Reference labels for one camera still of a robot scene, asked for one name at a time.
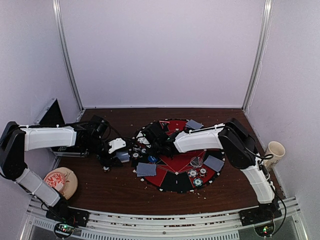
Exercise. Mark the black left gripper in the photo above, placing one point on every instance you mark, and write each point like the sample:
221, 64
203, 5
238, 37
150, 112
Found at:
108, 161

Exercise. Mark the brown red chip stack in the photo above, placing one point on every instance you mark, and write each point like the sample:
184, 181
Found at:
106, 169

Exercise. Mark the grey cards seat two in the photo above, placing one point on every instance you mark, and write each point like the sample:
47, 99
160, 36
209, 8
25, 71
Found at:
146, 170

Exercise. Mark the grey cards seat six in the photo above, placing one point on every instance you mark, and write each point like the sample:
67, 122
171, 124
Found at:
194, 125

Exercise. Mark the blue orange poker chip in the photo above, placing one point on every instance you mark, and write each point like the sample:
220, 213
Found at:
192, 173

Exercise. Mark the brown white poker chip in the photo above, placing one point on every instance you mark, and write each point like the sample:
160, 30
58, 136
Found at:
203, 172

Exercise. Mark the green blue poker chip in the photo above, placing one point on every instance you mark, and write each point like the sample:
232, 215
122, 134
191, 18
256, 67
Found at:
197, 182

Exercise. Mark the grey cards seat nine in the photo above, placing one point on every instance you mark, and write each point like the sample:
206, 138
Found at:
214, 163

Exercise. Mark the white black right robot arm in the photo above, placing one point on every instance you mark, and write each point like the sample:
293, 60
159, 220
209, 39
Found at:
241, 151

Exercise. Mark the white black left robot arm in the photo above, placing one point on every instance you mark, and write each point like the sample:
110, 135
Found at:
17, 139

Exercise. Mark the blue small blind button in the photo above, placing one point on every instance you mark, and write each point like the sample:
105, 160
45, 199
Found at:
152, 159

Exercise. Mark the round red black poker mat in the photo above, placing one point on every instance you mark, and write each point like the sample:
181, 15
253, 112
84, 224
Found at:
172, 172

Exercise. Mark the clear dealer button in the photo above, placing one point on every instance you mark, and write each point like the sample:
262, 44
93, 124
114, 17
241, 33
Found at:
196, 162

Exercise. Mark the beige red patterned bowl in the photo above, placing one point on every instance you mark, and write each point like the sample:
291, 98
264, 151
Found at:
63, 180

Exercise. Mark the aluminium poker case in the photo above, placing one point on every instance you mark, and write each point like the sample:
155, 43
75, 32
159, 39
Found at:
52, 115

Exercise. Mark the beige ceramic mug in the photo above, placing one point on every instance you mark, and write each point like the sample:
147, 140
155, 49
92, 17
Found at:
276, 151

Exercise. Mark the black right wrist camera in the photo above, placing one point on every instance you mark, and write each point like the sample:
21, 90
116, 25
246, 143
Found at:
154, 133

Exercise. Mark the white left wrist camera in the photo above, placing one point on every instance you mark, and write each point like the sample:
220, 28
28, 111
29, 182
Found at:
116, 144

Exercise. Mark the aluminium front rail base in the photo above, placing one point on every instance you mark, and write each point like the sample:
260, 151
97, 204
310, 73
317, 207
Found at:
223, 225

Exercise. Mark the left aluminium frame post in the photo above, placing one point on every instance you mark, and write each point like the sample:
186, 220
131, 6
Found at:
66, 57

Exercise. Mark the aluminium frame post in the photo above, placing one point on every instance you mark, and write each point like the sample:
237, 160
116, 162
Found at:
261, 46
66, 57

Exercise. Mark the right aluminium frame post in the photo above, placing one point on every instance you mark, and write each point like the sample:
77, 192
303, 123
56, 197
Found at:
261, 46

